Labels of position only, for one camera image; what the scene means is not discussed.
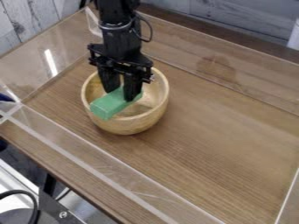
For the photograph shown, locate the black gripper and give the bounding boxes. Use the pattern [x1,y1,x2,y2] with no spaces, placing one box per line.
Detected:
[88,23,153,102]

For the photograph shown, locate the green rectangular block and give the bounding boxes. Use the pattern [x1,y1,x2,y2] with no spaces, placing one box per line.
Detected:
[89,87,143,121]

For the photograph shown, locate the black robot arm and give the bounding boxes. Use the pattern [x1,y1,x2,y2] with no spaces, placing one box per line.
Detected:
[88,0,153,102]

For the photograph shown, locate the brown wooden bowl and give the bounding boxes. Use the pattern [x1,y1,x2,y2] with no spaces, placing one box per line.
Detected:
[80,68,169,135]

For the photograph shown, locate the black table leg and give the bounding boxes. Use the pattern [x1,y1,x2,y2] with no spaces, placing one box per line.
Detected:
[42,174,57,196]

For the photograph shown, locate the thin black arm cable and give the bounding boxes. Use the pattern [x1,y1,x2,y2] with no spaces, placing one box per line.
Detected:
[132,12,155,44]

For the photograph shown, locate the clear acrylic enclosure wall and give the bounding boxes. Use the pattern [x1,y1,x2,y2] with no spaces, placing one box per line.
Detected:
[0,3,299,224]

